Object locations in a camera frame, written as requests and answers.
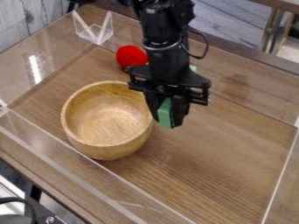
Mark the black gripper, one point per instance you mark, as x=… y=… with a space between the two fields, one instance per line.
x=144 y=77

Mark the green rectangular stick block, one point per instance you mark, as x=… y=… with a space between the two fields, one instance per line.
x=175 y=105

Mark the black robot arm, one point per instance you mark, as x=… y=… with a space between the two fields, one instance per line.
x=164 y=20

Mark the brown wooden bowl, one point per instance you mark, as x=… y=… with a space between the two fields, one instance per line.
x=105 y=120

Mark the red plush strawberry toy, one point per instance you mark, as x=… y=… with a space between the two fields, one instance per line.
x=129 y=55

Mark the metal table leg background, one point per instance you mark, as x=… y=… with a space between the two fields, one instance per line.
x=276 y=29

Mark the black clamp under table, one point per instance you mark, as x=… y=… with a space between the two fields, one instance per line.
x=19 y=210

